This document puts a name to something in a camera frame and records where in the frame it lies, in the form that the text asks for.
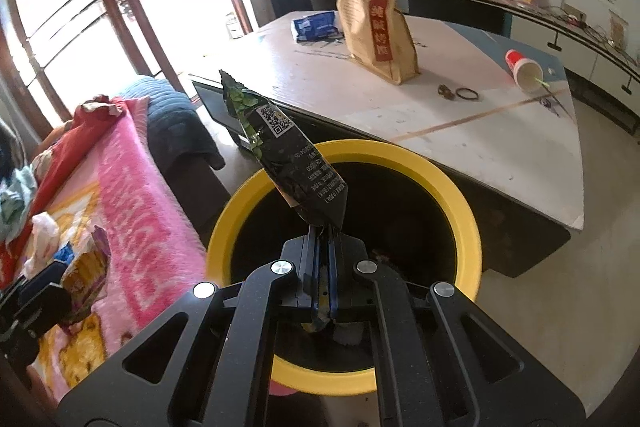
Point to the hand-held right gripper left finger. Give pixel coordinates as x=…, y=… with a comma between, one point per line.
x=302, y=287

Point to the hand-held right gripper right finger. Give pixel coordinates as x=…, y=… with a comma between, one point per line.
x=350, y=287

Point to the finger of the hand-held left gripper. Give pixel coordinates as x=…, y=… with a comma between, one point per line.
x=47, y=274

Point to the yellow purple snack packet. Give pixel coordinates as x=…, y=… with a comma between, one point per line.
x=87, y=272

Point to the black snack packet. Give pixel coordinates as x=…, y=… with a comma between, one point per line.
x=285, y=157

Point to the yellow rimmed black trash bin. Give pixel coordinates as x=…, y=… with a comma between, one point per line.
x=350, y=149

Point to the blue plastic wrapper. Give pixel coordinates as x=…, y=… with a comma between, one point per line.
x=64, y=254

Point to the white plastic bag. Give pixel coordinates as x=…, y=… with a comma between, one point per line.
x=42, y=237

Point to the light blue cloth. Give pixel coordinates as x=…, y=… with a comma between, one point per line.
x=20, y=197

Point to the pink printed blanket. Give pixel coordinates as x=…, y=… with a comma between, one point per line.
x=130, y=217

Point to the red cloth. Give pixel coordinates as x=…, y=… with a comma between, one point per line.
x=75, y=157

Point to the white topped coffee table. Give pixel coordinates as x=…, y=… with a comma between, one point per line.
x=450, y=142

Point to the dark blue quilted cushion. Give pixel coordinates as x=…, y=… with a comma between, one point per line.
x=170, y=117

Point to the small brown hair clip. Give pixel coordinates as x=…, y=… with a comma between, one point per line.
x=446, y=93

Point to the brown paper bag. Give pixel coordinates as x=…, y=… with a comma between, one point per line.
x=370, y=37

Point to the bottle on window sill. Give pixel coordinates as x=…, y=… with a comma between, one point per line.
x=232, y=27

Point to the red paper cup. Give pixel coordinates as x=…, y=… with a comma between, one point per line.
x=520, y=67

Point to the long media cabinet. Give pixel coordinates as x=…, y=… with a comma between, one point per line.
x=530, y=32

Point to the brown wooden window frame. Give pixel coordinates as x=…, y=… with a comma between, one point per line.
x=120, y=7

